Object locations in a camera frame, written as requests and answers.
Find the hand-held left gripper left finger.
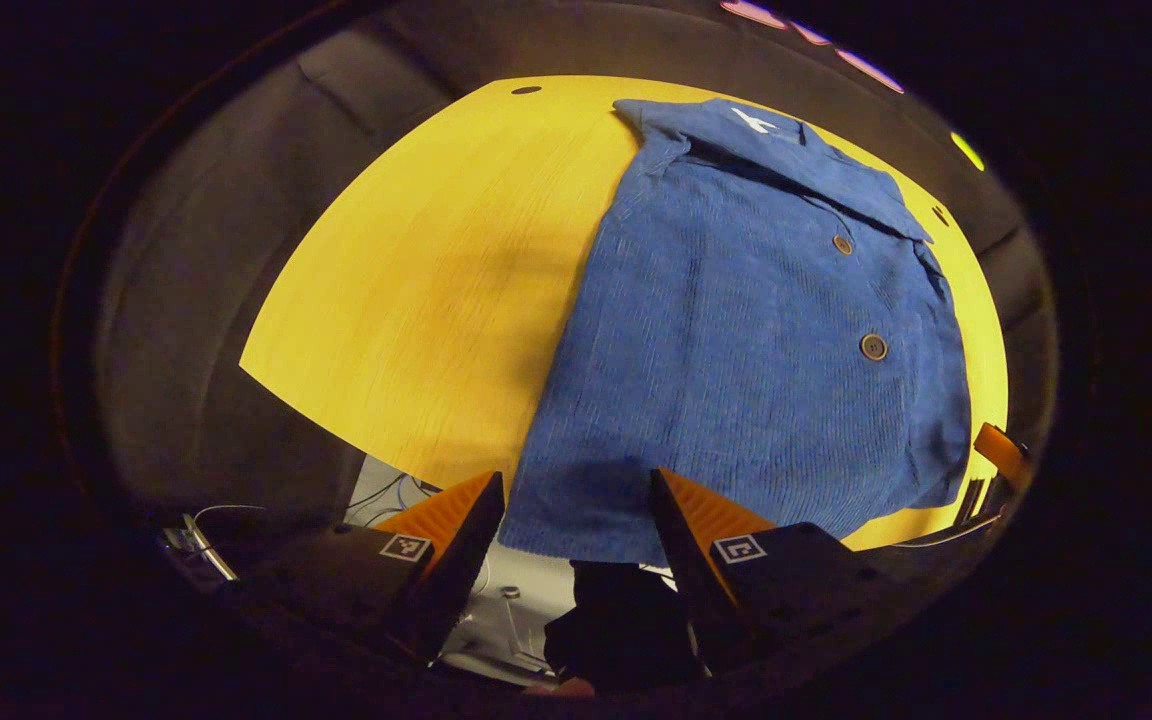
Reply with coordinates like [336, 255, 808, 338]
[236, 470, 507, 663]

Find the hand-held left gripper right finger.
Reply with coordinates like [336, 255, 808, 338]
[649, 466, 902, 673]

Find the blue corduroy button shirt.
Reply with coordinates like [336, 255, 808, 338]
[498, 97, 974, 567]

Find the dark cloth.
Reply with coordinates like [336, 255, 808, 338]
[544, 560, 702, 693]

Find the black backdrop cloth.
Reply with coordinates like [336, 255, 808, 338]
[56, 0, 1059, 531]

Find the shiny metal bracket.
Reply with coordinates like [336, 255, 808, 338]
[158, 513, 240, 589]

